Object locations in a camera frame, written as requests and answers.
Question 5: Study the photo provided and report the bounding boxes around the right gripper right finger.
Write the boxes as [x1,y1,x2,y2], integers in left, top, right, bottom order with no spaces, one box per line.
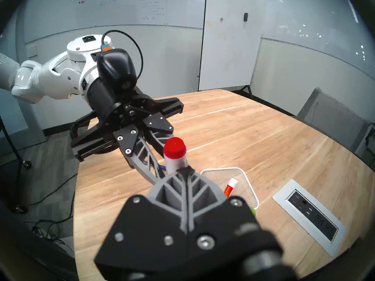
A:
[186,166,283,279]

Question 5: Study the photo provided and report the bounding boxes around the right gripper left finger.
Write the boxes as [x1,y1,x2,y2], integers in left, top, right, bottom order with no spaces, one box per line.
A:
[94,167,189,279]

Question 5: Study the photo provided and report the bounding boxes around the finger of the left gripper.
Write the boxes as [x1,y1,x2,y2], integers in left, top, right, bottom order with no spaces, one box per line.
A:
[143,113,175,160]
[113,127,165,186]

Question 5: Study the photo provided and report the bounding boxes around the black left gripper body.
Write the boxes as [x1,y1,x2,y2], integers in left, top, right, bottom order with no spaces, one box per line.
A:
[70,78,185,163]

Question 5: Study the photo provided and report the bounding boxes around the red capped white marker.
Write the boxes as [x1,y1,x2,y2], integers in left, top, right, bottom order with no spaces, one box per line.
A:
[163,137,188,175]

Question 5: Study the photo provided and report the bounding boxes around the orange white Expo marker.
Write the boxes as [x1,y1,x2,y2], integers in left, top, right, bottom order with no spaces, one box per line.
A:
[224,178,238,197]

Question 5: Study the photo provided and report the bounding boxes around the blue ballpoint pen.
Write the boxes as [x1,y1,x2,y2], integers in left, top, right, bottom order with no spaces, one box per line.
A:
[144,160,167,170]

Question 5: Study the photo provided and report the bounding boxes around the white mesh pen holder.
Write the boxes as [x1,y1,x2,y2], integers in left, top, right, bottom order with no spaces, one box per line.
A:
[201,167,260,210]

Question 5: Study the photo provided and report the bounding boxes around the silver table outlet box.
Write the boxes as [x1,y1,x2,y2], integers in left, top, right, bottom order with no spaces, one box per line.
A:
[272,179,347,257]

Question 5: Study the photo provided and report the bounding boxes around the black rolling stand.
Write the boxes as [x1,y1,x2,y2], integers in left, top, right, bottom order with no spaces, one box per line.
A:
[0,115,33,215]

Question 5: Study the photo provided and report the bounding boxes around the rolling white whiteboard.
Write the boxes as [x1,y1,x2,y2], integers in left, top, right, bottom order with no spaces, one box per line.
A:
[198,0,265,99]

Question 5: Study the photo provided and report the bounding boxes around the gray mesh office chair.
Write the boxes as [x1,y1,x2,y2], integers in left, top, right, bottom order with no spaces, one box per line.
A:
[354,128,375,156]
[295,87,371,153]

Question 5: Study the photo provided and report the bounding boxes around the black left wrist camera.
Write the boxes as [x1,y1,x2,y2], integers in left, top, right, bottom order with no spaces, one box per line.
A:
[97,49,137,93]

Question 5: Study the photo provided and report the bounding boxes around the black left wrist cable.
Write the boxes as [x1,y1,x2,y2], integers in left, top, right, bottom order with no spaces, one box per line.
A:
[101,30,144,79]

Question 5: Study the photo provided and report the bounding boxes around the long black floor cable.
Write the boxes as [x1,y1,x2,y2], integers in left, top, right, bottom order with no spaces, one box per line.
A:
[23,172,78,222]

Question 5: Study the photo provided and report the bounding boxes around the side wall whiteboard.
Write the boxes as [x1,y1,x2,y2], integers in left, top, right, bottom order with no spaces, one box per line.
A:
[23,0,205,44]

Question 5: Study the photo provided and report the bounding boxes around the black tangled floor cables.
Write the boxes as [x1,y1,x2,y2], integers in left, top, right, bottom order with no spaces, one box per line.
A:
[31,219,69,247]

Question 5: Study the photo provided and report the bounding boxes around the wide glass wall board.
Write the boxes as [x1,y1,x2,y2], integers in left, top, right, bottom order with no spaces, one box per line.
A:
[258,0,375,79]

